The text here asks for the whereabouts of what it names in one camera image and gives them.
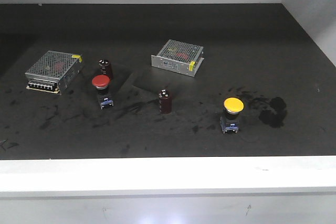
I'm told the yellow mushroom push button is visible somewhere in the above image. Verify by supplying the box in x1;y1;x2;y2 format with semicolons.
220;97;244;134

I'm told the metal mesh power supply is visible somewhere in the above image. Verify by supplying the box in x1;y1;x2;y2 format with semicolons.
25;50;83;95
151;39;204;77

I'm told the right metal mesh power supply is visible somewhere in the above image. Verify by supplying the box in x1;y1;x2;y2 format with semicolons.
151;39;204;77

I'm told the centre dark red capacitor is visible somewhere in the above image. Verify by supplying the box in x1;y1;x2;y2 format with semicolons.
159;89;172;114

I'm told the dark red capacitor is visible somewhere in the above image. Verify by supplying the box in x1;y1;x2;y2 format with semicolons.
98;59;113;80
159;89;172;114

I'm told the red mushroom push button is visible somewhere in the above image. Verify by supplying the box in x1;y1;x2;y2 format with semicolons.
92;74;114;110

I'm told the left metal mesh power supply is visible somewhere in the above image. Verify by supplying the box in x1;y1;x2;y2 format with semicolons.
25;50;83;95

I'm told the left dark red capacitor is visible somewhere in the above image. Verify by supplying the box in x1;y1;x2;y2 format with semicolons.
98;59;113;80

